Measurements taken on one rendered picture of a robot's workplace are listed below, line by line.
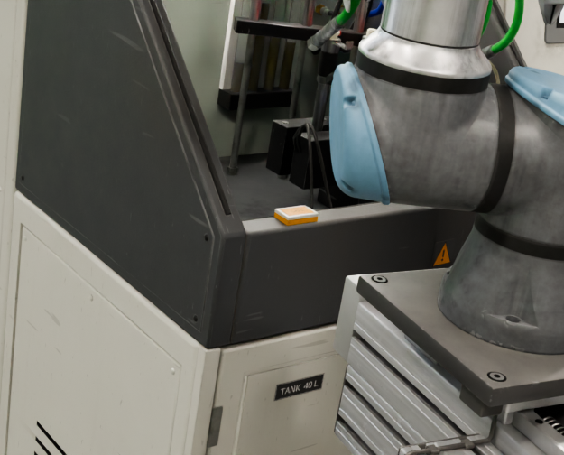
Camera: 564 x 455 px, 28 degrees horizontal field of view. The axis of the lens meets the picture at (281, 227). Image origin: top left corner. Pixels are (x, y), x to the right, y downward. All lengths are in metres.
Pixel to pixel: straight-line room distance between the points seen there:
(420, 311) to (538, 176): 0.18
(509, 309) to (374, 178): 0.18
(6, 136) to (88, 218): 0.29
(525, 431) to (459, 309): 0.12
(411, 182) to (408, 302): 0.16
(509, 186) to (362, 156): 0.13
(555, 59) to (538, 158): 1.13
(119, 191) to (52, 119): 0.22
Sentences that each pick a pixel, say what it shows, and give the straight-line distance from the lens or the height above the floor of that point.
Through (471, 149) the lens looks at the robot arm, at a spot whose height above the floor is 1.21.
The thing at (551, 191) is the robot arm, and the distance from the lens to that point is 1.00.
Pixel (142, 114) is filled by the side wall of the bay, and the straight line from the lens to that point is 1.52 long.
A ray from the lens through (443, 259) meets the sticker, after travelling 1.68.
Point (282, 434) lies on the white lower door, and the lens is 1.62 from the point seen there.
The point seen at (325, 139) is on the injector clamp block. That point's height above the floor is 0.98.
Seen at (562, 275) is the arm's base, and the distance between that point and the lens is 1.03.
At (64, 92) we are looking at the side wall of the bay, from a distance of 1.71.
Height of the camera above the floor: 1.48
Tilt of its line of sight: 22 degrees down
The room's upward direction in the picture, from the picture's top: 9 degrees clockwise
